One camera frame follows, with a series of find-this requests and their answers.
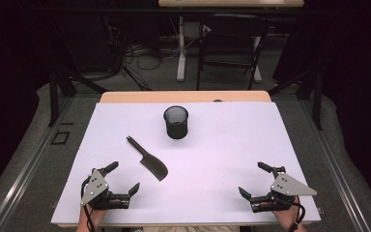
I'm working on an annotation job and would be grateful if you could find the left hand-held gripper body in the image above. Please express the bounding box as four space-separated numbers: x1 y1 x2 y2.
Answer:
80 168 131 211

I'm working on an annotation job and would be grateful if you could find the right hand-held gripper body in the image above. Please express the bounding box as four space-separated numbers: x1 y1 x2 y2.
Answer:
250 172 318 214

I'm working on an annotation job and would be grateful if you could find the black cleaver knife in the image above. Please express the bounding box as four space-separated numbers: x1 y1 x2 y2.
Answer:
126 135 169 182

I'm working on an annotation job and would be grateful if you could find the black mesh cup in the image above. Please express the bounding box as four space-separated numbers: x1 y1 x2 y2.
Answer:
162 105 189 140

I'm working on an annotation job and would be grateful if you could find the person's left hand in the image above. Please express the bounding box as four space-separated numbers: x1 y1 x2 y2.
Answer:
78 205 109 226

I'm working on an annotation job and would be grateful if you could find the person's right hand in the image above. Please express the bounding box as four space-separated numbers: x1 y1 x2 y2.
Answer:
271 200 304 227

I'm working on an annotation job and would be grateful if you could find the black metal stand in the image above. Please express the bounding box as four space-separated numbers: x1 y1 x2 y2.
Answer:
268 68 324 131
47 68 108 128

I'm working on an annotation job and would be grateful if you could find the wooden table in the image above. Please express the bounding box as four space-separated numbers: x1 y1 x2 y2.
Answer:
57 90 317 228

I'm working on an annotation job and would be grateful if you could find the white-legged wooden desk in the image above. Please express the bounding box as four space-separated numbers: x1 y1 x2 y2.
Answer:
157 0 305 82

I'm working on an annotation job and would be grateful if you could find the black chair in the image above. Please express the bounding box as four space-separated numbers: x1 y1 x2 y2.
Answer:
196 14 270 91

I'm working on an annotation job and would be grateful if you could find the white box under desk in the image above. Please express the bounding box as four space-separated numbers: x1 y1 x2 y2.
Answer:
183 21 213 41

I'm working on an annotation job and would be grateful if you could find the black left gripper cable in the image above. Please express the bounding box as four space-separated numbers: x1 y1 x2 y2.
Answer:
80 176 97 232

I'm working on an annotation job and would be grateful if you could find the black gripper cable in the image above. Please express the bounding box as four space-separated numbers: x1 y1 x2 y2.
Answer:
289 196 307 232
80 176 97 232

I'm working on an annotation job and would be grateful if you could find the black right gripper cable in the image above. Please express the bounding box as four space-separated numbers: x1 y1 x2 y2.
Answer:
289 196 307 232

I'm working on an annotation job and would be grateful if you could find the aluminium floor rail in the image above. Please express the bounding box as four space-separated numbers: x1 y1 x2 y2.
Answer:
0 96 75 232
298 100 371 232

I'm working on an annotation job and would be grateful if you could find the bundle of black floor cables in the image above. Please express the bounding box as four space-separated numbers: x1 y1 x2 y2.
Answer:
107 18 163 92

